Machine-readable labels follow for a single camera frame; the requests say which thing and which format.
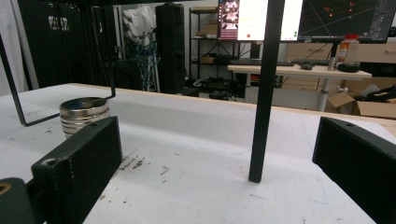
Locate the white cloth bundle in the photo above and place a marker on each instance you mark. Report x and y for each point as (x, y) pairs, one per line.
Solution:
(138, 21)

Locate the computer monitor with dark screen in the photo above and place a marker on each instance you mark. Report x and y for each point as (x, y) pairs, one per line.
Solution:
(347, 18)

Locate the black curtain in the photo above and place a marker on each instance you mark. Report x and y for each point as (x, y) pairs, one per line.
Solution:
(59, 46)

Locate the clear jar with red lid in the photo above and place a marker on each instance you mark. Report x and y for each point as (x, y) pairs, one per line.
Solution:
(348, 49)

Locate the black keyboard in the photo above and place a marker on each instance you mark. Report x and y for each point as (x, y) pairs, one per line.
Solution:
(255, 62)

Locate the black metal shelf rack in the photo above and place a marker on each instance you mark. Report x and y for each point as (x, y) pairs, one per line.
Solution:
(207, 46)

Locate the tall black case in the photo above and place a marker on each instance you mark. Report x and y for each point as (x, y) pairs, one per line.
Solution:
(170, 46)

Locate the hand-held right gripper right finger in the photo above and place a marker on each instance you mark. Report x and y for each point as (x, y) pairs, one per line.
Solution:
(358, 158)

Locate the ribbed steel cup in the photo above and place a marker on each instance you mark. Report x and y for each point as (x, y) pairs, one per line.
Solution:
(83, 114)

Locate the black metal post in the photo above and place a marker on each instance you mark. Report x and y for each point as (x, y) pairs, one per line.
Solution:
(267, 93)

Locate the light wooden desk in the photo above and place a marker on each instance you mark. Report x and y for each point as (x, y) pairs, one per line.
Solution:
(299, 72)

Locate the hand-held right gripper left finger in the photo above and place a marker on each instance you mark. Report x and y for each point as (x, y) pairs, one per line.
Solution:
(77, 168)

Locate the computer monitor with bright screen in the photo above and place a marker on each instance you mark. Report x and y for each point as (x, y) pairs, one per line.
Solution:
(246, 19)

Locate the black metal frame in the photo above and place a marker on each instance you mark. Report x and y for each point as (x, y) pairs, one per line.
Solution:
(14, 90)

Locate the open cardboard box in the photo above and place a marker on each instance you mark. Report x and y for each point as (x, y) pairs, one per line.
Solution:
(367, 104)

